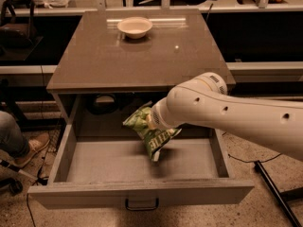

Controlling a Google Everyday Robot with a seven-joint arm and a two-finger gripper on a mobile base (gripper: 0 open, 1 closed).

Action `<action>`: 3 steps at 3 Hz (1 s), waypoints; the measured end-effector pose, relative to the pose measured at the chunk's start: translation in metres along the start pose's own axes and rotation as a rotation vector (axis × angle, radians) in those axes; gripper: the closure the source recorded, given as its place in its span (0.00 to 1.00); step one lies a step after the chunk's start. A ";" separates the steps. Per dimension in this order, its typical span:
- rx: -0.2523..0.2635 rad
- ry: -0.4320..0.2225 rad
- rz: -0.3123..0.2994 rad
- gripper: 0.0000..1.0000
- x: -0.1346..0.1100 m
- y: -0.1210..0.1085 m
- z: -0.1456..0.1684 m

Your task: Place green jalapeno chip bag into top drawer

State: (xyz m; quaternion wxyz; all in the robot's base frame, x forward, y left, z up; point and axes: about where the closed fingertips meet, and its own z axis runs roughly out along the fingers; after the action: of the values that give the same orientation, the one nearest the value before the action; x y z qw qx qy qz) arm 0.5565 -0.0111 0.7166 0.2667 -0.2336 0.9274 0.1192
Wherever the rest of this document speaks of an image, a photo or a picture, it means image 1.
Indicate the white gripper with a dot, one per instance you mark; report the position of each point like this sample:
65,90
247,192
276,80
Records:
156,116

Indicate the green jalapeno chip bag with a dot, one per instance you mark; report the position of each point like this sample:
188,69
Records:
153,140

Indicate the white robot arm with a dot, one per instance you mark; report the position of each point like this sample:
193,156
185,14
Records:
203,101

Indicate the grey drawer cabinet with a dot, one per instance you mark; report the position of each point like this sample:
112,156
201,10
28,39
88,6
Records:
100,59

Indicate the open grey top drawer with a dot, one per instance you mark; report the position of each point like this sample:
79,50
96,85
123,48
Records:
102,167

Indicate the white paper bowl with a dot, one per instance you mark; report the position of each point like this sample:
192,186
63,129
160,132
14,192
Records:
135,27

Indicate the tan shoe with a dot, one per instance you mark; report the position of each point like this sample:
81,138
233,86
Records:
36,144

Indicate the black metal stand leg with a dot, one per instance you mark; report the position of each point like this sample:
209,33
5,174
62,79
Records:
282,198

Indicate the blue jeans leg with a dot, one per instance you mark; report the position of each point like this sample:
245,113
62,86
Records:
12,141

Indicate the black office chair base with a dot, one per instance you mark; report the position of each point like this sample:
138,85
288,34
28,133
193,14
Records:
15,187

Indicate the dark handbag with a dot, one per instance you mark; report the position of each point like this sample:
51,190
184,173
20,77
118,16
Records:
17,35

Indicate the black drawer handle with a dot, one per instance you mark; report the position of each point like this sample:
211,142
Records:
138,206

